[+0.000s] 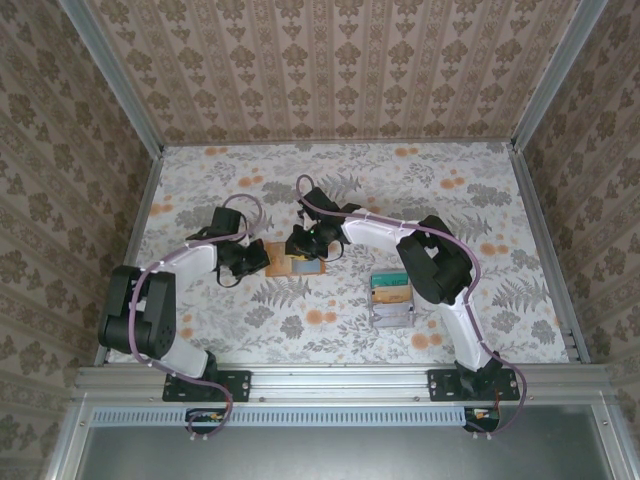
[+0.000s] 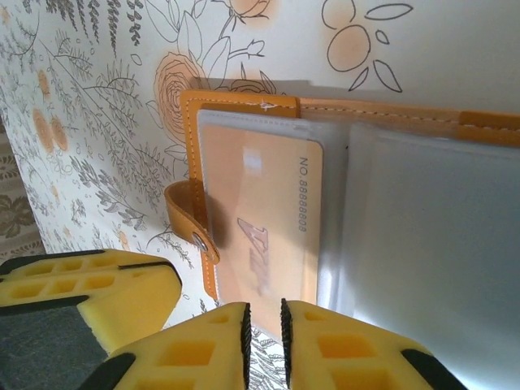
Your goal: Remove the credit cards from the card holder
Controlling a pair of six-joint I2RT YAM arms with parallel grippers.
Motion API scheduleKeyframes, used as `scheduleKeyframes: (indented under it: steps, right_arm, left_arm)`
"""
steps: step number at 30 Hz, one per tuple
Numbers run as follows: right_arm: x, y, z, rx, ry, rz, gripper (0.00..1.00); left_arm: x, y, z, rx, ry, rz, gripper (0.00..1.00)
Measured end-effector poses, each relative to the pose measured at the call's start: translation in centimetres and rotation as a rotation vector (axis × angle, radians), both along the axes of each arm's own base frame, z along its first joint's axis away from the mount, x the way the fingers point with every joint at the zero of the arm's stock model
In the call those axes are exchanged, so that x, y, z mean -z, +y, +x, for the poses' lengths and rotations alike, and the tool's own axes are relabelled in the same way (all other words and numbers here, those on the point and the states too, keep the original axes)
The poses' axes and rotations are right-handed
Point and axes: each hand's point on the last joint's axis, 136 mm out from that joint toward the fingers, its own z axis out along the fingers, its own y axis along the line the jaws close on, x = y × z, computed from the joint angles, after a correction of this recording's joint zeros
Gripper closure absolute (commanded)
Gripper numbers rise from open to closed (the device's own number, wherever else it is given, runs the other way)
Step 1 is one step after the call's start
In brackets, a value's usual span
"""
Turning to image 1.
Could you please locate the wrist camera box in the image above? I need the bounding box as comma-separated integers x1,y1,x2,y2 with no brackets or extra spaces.
299,188,337,216
212,206,246,236

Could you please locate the floral patterned table cover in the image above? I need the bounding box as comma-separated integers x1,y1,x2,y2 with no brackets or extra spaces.
107,142,571,365

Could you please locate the aluminium side rail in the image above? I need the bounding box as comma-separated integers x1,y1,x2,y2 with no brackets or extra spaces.
507,142,592,365
93,147,166,366

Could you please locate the orange card holder wallet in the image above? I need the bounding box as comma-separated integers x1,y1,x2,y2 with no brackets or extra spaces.
264,242,326,279

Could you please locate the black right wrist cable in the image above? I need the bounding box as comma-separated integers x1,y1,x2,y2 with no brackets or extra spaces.
319,239,346,262

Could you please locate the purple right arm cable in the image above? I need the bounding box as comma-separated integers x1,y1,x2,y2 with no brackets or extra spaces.
295,174,530,442

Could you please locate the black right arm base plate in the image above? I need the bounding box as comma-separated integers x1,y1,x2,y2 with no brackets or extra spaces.
428,368,521,403

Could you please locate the aluminium frame post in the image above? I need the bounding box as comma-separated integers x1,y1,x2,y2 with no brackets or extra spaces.
55,0,166,156
510,0,611,154

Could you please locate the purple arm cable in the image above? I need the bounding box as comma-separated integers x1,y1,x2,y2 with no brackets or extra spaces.
295,174,530,442
130,194,275,444

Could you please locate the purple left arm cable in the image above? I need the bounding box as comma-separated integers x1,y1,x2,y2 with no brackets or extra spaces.
130,194,275,444

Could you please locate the grey sheet metal panel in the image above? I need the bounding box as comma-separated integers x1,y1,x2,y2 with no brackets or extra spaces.
82,424,604,480

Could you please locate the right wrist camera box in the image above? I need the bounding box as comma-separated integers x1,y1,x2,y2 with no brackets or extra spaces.
299,188,337,216

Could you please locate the aluminium mounting rail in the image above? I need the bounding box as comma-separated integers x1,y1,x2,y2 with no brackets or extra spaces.
72,363,614,402

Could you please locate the grey slotted cable duct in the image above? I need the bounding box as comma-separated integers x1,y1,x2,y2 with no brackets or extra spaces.
91,404,470,428

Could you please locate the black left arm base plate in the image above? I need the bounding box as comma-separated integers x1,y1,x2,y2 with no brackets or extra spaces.
162,368,252,403

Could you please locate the clear plastic card box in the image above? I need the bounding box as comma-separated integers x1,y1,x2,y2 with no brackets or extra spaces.
368,271,417,330

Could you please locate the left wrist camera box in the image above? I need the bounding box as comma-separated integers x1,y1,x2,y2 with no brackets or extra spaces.
212,206,246,236

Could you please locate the teal card with print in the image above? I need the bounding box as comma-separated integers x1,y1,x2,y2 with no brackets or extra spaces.
372,271,410,290

